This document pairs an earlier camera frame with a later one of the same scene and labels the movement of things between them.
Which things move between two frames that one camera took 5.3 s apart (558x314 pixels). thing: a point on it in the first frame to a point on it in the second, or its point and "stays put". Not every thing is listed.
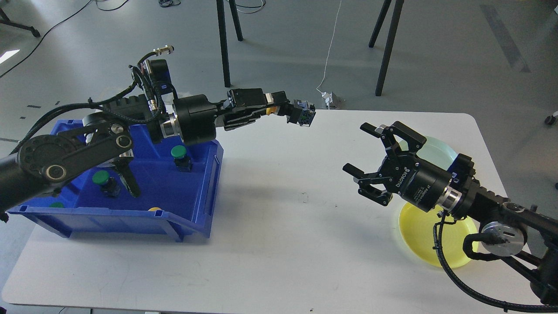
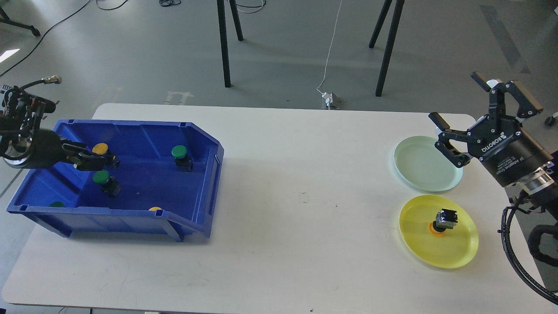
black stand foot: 35,32 stays put
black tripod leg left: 221,23 stays put
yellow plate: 416,226 stays put
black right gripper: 417,182 to 510,152
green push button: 110,185 stays put
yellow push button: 300,112 to 445,219
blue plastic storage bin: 178,186 stays put
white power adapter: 328,97 stays put
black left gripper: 196,114 to 48,151
